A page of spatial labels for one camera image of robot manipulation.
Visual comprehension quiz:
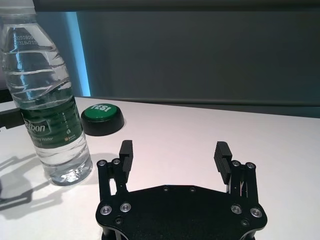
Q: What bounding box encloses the grey horizontal rail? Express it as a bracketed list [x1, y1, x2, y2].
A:
[32, 0, 320, 13]

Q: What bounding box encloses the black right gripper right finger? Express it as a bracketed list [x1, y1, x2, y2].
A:
[213, 141, 259, 201]

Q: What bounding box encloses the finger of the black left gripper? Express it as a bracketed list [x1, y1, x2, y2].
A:
[0, 108, 25, 131]

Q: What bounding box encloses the narrow bright window strip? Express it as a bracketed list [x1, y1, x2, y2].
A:
[61, 11, 95, 97]

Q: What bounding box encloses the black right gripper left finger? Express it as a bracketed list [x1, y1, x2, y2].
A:
[96, 140, 135, 199]

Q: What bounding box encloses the green YES button black base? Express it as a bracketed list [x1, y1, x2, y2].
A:
[80, 103, 125, 137]

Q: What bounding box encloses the clear Cestbon water bottle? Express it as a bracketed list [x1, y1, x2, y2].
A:
[0, 0, 94, 187]

